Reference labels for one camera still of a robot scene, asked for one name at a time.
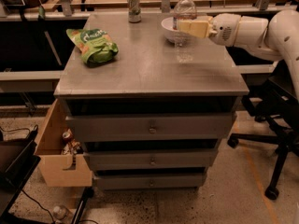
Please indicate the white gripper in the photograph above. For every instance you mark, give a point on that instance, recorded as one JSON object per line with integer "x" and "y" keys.
{"x": 224, "y": 29}

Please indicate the bottom grey drawer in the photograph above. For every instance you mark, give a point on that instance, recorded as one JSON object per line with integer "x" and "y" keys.
{"x": 192, "y": 180}

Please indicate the green snack bag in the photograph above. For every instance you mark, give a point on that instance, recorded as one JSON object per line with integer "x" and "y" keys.
{"x": 96, "y": 45}

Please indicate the green white soda can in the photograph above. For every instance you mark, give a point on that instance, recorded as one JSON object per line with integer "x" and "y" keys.
{"x": 134, "y": 11}

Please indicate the white ceramic bowl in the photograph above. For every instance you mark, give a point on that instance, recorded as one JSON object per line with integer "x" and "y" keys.
{"x": 168, "y": 28}

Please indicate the middle grey drawer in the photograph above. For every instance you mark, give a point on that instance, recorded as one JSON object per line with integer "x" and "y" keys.
{"x": 150, "y": 159}

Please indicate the red can in box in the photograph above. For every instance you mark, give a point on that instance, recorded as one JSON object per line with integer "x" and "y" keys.
{"x": 67, "y": 136}

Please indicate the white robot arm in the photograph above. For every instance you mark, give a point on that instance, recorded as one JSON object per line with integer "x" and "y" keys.
{"x": 273, "y": 40}

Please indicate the black office chair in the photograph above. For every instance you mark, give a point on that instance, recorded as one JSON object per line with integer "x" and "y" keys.
{"x": 276, "y": 103}

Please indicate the wooden storage box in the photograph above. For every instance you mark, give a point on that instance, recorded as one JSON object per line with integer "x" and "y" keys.
{"x": 59, "y": 170}

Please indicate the black cart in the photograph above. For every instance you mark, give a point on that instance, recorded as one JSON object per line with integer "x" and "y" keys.
{"x": 17, "y": 163}

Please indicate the plastic bottle on floor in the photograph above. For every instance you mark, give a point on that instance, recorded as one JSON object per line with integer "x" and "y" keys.
{"x": 62, "y": 214}

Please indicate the clear plastic water bottle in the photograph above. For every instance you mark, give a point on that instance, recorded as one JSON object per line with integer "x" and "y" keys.
{"x": 184, "y": 10}

